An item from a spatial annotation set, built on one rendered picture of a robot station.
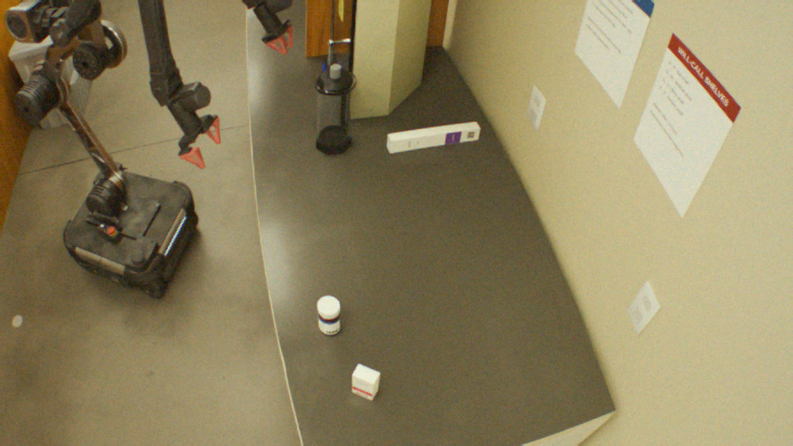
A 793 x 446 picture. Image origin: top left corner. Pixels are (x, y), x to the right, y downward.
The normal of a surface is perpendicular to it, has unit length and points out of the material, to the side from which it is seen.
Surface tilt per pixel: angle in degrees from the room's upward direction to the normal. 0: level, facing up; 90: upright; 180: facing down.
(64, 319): 0
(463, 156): 0
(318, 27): 90
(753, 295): 90
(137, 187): 0
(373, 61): 90
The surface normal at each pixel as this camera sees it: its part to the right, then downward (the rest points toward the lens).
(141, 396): 0.07, -0.64
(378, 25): 0.25, 0.76
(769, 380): -0.97, 0.14
